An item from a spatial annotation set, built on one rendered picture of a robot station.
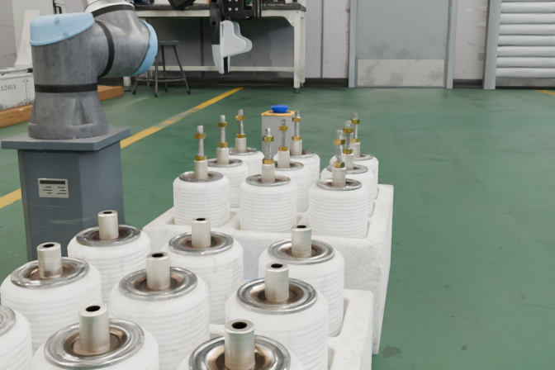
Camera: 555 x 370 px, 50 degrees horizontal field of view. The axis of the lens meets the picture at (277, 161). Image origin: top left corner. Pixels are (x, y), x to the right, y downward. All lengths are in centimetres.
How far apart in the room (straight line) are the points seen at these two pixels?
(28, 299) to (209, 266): 18
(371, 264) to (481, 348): 24
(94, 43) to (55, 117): 16
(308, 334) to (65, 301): 24
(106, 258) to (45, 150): 50
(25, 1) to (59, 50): 341
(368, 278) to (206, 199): 29
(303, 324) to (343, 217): 43
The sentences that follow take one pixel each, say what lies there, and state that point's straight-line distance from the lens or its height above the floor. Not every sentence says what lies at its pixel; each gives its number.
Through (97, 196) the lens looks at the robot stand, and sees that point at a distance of 118.
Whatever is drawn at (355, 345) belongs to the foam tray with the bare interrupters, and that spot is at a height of 18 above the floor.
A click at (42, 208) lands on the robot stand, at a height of 17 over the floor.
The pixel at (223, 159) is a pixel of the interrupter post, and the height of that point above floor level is 26.
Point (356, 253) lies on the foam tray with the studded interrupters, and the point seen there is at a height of 16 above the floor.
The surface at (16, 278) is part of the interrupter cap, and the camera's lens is 65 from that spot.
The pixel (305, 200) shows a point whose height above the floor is 19.
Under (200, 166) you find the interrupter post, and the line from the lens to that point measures 101.
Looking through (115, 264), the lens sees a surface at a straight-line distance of 71.
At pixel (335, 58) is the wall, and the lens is 596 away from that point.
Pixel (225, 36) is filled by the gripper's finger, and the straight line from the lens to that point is 108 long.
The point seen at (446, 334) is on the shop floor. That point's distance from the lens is 107.
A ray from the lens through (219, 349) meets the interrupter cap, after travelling 48.
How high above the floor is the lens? 49
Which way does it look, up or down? 12 degrees down
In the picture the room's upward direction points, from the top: straight up
